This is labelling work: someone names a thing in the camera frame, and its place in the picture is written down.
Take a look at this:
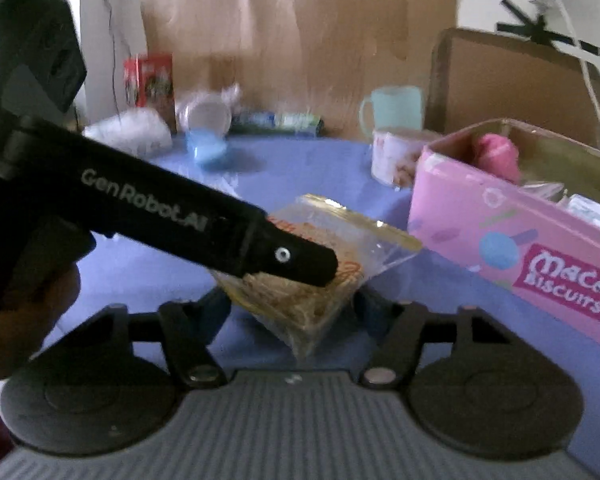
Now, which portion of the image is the clear bag of snacks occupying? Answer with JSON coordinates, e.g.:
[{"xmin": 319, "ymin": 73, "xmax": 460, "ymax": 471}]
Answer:
[{"xmin": 211, "ymin": 194, "xmax": 423, "ymax": 356}]

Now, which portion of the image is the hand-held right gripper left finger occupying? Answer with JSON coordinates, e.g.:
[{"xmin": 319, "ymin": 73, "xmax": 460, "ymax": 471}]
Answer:
[{"xmin": 87, "ymin": 286, "xmax": 233, "ymax": 388}]

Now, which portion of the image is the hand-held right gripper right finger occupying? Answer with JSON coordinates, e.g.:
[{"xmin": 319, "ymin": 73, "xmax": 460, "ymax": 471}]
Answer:
[{"xmin": 354, "ymin": 286, "xmax": 512, "ymax": 387}]

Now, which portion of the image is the mint green plastic cup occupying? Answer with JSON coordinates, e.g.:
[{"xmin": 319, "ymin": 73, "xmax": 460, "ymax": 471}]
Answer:
[{"xmin": 358, "ymin": 85, "xmax": 425, "ymax": 138}]

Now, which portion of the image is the red carton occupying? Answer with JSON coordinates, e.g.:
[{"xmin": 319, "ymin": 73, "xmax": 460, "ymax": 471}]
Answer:
[{"xmin": 124, "ymin": 53, "xmax": 177, "ymax": 133}]

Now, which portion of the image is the brown cardboard sheet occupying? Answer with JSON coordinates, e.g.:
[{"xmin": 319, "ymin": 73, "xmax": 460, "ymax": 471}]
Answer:
[{"xmin": 141, "ymin": 0, "xmax": 458, "ymax": 141}]

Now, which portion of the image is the black tape cross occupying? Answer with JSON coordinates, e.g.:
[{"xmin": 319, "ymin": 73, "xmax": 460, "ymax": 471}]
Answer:
[{"xmin": 496, "ymin": 0, "xmax": 600, "ymax": 56}]

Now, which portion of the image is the white power cable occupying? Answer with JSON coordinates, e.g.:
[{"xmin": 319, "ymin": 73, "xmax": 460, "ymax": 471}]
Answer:
[{"xmin": 550, "ymin": 0, "xmax": 600, "ymax": 153}]

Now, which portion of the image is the pink biscuit tin box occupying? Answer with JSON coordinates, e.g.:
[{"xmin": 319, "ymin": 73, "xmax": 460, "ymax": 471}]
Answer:
[{"xmin": 407, "ymin": 117, "xmax": 600, "ymax": 353}]

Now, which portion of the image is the pink soft ball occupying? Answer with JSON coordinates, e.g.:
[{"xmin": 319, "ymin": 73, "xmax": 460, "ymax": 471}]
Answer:
[{"xmin": 472, "ymin": 133, "xmax": 523, "ymax": 183}]

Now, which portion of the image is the brown chair backrest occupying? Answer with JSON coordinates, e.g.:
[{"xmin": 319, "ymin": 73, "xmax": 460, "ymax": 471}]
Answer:
[{"xmin": 425, "ymin": 27, "xmax": 600, "ymax": 153}]

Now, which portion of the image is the clear plastic container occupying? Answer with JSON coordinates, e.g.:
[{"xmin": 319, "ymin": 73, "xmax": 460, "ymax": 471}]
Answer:
[{"xmin": 177, "ymin": 85, "xmax": 241, "ymax": 136}]

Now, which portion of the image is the thin black cable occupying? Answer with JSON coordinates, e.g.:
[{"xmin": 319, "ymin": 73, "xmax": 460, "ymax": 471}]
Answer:
[{"xmin": 97, "ymin": 0, "xmax": 123, "ymax": 116}]

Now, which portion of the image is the white crumpled plastic bag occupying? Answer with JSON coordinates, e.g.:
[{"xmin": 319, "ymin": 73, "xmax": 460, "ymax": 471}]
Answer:
[{"xmin": 82, "ymin": 107, "xmax": 173, "ymax": 158}]

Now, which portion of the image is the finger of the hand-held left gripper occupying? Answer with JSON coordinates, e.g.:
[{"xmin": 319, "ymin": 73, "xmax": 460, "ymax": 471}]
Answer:
[{"xmin": 246, "ymin": 219, "xmax": 339, "ymax": 289}]

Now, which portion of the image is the green blue wrapped packet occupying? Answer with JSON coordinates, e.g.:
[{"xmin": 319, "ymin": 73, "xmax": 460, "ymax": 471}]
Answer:
[{"xmin": 230, "ymin": 110, "xmax": 325, "ymax": 137}]

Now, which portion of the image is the clear plastic wrapper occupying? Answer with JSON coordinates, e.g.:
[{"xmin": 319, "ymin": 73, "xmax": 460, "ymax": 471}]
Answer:
[{"xmin": 522, "ymin": 180, "xmax": 565, "ymax": 201}]

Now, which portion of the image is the person's left hand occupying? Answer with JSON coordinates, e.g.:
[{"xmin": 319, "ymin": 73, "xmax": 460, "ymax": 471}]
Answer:
[{"xmin": 0, "ymin": 262, "xmax": 82, "ymax": 381}]

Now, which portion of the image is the blue tablecloth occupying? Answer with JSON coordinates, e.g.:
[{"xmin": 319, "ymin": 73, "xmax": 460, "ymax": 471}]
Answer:
[{"xmin": 40, "ymin": 132, "xmax": 600, "ymax": 476}]

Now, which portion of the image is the white floral print mug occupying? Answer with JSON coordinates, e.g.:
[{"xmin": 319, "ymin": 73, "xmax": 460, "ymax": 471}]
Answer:
[{"xmin": 371, "ymin": 127, "xmax": 443, "ymax": 188}]

